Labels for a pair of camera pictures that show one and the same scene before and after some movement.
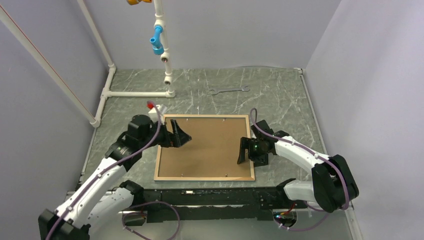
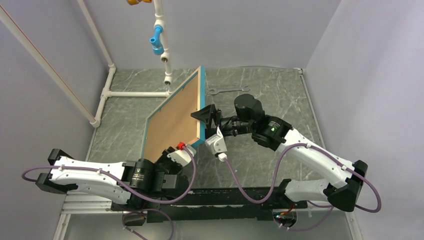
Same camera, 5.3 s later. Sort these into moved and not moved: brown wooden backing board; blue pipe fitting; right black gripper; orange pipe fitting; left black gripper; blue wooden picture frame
Moved: right black gripper; blue wooden picture frame; brown wooden backing board; left black gripper
Not moved: orange pipe fitting; blue pipe fitting
